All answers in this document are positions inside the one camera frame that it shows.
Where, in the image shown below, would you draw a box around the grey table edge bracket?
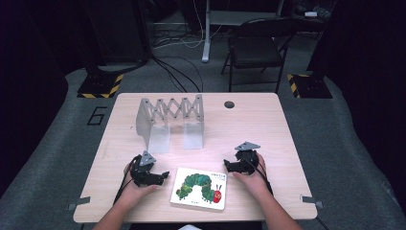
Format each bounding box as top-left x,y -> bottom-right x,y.
299,194 -> 325,210
65,195 -> 92,212

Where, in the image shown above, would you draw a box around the grey expandable bookend rack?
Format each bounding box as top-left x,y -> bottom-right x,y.
135,93 -> 206,154

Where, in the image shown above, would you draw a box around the black folding chair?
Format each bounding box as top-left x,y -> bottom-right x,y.
220,16 -> 300,95

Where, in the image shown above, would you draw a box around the black floor cables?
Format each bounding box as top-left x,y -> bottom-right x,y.
150,55 -> 205,94

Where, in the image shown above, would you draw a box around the person's right hand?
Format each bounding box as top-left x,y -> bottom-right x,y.
232,152 -> 268,199

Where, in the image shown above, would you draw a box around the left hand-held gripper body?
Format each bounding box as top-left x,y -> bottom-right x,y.
128,149 -> 165,188

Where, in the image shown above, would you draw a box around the white caterpillar picture book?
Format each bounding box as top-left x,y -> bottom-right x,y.
169,167 -> 229,212

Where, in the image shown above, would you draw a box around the hand-held gripper cable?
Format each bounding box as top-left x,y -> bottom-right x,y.
112,154 -> 142,206
241,157 -> 275,196

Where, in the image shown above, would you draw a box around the left hand-held gripper cable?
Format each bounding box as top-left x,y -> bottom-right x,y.
112,154 -> 142,206

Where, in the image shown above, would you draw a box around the black yellow striped stand base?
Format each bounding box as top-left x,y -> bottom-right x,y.
285,73 -> 333,100
77,72 -> 124,100

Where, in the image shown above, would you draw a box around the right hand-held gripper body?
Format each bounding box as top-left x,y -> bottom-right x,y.
234,141 -> 261,176

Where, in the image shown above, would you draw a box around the black upright cabinet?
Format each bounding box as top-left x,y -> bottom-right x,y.
80,0 -> 151,66

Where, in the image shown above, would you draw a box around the right hand-held gripper cable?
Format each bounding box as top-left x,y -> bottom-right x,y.
241,157 -> 275,196

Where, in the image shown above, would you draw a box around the white desk leg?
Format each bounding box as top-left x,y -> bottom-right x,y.
201,0 -> 213,63

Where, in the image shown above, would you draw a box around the white floor cables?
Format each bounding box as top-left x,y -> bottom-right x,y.
152,0 -> 224,50

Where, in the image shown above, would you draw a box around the black cable under table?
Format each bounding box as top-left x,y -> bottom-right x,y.
314,216 -> 331,230

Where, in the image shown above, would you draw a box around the person's left hand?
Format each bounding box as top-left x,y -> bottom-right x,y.
122,162 -> 161,206

